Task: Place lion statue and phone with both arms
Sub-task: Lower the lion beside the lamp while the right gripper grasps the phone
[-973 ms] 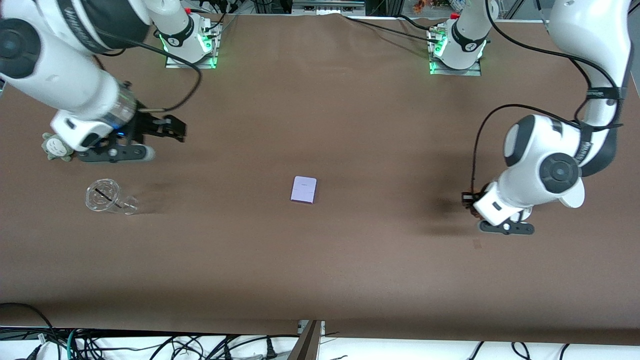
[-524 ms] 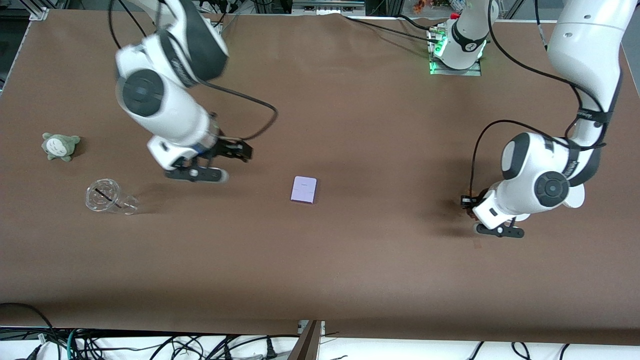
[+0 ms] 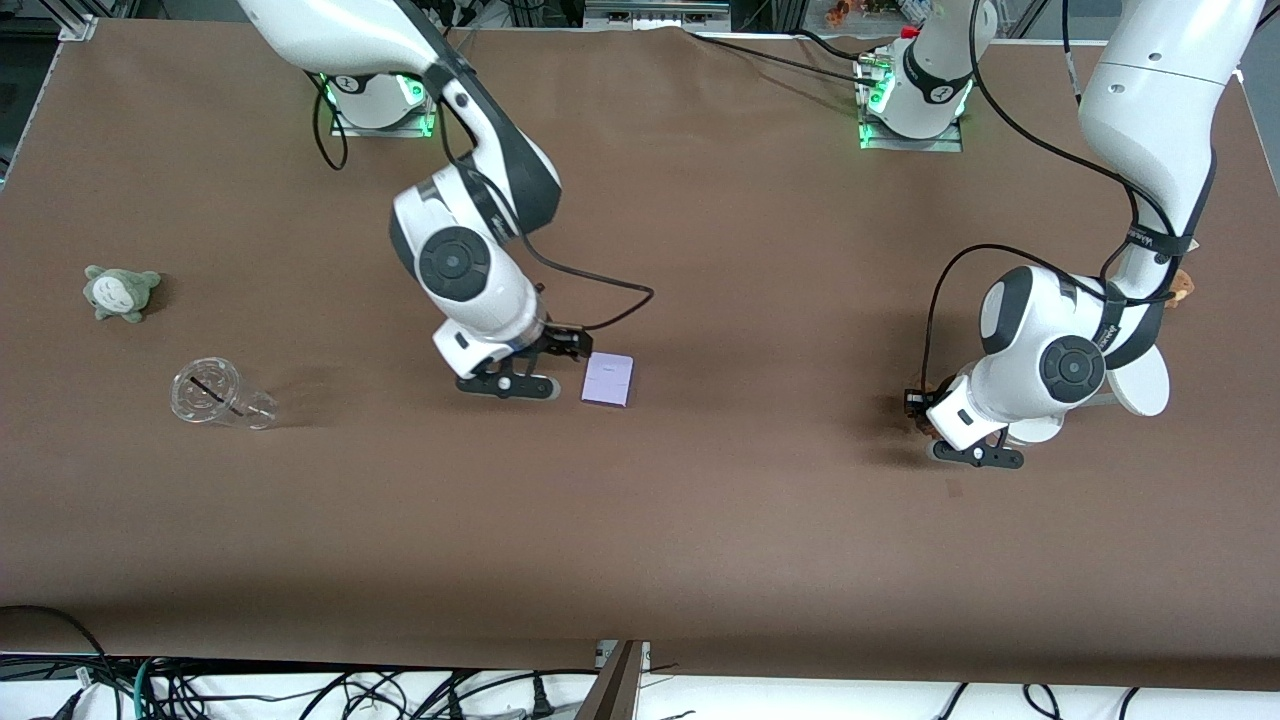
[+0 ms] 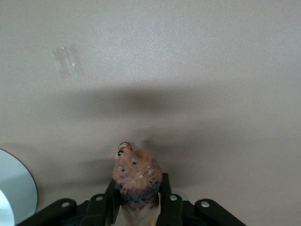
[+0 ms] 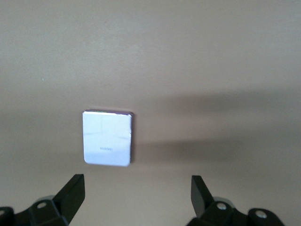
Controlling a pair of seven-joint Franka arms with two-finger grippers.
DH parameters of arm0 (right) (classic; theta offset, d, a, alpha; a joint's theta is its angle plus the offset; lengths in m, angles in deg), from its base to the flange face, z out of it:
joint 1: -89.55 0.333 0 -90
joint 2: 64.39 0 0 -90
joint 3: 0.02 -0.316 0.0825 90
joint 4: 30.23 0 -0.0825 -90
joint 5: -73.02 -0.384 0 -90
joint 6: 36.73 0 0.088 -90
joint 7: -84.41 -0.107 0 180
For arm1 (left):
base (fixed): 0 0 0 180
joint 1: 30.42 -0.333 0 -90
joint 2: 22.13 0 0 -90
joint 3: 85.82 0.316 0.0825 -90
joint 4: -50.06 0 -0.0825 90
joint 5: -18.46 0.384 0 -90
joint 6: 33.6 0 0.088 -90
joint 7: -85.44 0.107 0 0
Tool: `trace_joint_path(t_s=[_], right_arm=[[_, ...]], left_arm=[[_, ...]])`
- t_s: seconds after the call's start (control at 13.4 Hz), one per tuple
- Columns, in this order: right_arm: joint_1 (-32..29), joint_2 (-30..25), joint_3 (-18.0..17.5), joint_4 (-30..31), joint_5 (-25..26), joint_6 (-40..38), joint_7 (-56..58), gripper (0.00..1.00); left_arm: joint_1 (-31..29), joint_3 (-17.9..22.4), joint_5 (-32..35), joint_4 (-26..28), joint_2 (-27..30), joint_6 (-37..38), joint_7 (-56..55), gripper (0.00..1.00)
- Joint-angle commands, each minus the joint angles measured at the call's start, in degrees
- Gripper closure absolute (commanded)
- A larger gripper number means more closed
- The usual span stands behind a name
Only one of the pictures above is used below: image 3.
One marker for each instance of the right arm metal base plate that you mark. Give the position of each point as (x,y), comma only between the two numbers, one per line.
(385,128)

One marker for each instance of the white round desk lamp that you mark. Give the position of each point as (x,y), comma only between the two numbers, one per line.
(1140,390)

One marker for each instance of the brown paper table cover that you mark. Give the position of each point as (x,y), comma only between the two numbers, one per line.
(640,520)

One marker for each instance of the small orange toy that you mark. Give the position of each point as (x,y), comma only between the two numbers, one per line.
(838,12)

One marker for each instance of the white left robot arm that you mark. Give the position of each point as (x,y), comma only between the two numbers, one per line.
(1060,365)

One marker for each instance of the black power plug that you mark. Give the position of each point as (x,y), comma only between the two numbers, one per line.
(541,700)

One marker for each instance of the metal table post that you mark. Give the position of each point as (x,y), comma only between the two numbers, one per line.
(612,685)

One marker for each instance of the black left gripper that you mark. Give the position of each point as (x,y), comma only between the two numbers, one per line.
(916,403)

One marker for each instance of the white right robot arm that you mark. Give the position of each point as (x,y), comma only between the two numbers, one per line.
(460,265)

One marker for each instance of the grey plush toy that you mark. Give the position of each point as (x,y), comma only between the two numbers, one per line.
(120,293)

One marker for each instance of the small brown plush toy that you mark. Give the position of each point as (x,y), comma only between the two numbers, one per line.
(1182,288)

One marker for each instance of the aluminium corner bracket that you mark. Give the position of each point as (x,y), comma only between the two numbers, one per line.
(78,25)

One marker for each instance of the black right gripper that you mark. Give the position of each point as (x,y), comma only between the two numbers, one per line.
(556,342)

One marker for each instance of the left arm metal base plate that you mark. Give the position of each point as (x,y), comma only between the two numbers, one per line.
(910,144)

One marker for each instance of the lilac phone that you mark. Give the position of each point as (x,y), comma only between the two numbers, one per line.
(607,380)

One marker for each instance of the clear plastic cup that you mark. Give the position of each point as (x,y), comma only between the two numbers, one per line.
(205,392)

